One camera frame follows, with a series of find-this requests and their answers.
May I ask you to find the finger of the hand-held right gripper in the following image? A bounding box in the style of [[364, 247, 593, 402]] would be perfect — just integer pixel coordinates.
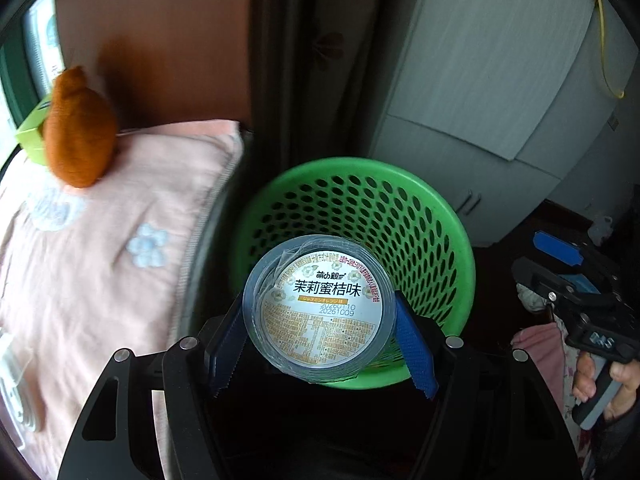
[[512, 256, 608, 311], [532, 231, 623, 291]]

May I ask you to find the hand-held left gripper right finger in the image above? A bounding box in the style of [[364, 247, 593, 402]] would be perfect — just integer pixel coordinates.
[[392, 290, 586, 480]]

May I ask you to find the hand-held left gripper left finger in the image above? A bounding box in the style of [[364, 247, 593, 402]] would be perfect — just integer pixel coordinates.
[[57, 292, 251, 480]]

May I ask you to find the green perforated plastic basket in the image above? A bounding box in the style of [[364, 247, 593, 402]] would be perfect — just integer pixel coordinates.
[[231, 159, 475, 391]]

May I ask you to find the person's right hand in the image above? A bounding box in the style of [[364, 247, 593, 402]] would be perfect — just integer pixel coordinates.
[[571, 352, 640, 423]]

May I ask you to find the pink floral clothing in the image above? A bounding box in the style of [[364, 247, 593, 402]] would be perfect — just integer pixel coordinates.
[[510, 322, 601, 480]]

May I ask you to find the pink flower-print blanket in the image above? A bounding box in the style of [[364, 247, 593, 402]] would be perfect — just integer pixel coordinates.
[[0, 119, 246, 461]]

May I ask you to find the white cabinet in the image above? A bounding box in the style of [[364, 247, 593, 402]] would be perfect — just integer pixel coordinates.
[[367, 0, 621, 248]]

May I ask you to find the white plastic item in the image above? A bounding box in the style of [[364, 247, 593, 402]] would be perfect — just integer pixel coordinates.
[[0, 332, 46, 441]]

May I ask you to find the orange knobbed citrus fruit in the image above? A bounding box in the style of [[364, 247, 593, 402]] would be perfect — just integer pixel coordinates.
[[41, 66, 119, 189]]

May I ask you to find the green cardboard box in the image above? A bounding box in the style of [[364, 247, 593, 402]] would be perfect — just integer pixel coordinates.
[[15, 96, 55, 166]]

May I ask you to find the dark curtain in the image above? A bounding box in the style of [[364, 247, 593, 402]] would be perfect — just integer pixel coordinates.
[[250, 0, 436, 201]]

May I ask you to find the brown wooden panel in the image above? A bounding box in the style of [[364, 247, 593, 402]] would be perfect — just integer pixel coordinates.
[[54, 0, 252, 128]]

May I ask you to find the white printed carton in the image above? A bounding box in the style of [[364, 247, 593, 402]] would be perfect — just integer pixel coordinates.
[[22, 0, 68, 96]]

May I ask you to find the yellow cable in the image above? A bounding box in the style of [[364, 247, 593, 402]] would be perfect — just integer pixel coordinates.
[[594, 0, 626, 99]]

